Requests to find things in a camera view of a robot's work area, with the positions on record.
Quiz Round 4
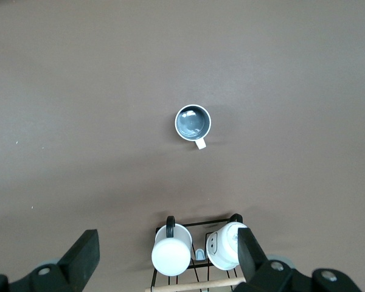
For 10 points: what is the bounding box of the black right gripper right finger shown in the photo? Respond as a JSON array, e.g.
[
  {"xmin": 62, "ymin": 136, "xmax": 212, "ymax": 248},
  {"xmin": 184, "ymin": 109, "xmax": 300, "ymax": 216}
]
[{"xmin": 235, "ymin": 226, "xmax": 363, "ymax": 292}]

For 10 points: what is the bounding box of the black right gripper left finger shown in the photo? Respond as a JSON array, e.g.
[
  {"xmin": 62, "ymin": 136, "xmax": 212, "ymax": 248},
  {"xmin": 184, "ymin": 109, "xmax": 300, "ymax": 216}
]
[{"xmin": 0, "ymin": 229, "xmax": 100, "ymax": 292}]

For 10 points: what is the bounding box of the white mug with grey inside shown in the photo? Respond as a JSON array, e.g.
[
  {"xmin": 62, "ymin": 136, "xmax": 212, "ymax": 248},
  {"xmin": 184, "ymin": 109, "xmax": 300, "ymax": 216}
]
[{"xmin": 174, "ymin": 104, "xmax": 212, "ymax": 150}]

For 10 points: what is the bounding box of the white mug with face print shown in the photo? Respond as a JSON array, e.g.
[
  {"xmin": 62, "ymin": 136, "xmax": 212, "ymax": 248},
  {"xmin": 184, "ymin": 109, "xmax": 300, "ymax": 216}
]
[{"xmin": 206, "ymin": 213, "xmax": 247, "ymax": 271}]

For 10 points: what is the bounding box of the wooden rod of mug rack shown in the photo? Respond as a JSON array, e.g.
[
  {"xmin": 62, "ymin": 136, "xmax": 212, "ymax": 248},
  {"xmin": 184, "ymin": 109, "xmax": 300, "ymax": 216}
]
[{"xmin": 144, "ymin": 276, "xmax": 247, "ymax": 292}]

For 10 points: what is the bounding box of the black wire mug rack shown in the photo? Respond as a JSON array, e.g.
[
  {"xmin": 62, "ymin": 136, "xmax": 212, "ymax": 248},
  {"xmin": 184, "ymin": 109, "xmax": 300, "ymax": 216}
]
[{"xmin": 150, "ymin": 212, "xmax": 247, "ymax": 292}]

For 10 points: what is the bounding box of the plain white mug black handle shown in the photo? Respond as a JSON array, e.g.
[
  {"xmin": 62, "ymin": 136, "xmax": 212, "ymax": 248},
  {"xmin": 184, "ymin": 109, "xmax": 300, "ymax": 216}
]
[{"xmin": 151, "ymin": 215, "xmax": 193, "ymax": 277}]

